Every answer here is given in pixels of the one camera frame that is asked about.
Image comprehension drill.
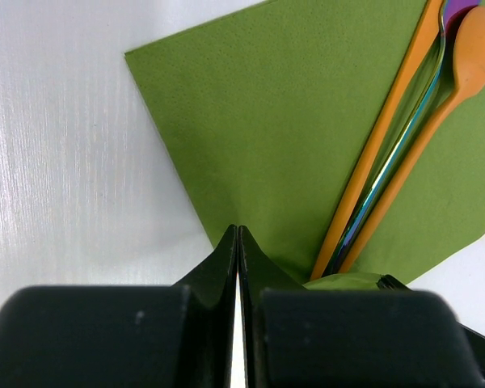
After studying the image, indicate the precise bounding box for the iridescent metal fork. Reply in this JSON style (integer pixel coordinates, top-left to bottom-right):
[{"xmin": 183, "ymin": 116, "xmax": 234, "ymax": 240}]
[{"xmin": 322, "ymin": 1, "xmax": 479, "ymax": 276}]

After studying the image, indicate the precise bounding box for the orange plastic spoon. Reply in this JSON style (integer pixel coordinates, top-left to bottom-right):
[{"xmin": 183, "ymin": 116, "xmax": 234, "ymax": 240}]
[{"xmin": 339, "ymin": 6, "xmax": 485, "ymax": 272}]

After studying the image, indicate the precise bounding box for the green paper napkin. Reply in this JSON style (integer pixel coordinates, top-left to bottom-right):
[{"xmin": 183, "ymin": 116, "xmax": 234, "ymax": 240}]
[{"xmin": 125, "ymin": 1, "xmax": 485, "ymax": 283}]

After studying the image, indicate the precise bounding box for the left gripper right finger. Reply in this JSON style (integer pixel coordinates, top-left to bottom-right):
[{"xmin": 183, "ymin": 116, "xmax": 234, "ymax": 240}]
[{"xmin": 238, "ymin": 226, "xmax": 306, "ymax": 387}]

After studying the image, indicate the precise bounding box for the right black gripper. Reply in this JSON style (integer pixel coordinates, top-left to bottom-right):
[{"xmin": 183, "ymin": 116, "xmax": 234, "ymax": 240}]
[{"xmin": 375, "ymin": 273, "xmax": 485, "ymax": 356}]

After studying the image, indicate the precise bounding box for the orange plastic knife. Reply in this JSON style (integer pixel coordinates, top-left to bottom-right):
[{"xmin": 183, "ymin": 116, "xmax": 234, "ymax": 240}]
[{"xmin": 310, "ymin": 1, "xmax": 443, "ymax": 280}]

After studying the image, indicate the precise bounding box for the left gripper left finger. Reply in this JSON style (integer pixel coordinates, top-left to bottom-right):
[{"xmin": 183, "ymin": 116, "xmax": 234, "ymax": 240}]
[{"xmin": 175, "ymin": 225, "xmax": 237, "ymax": 387}]

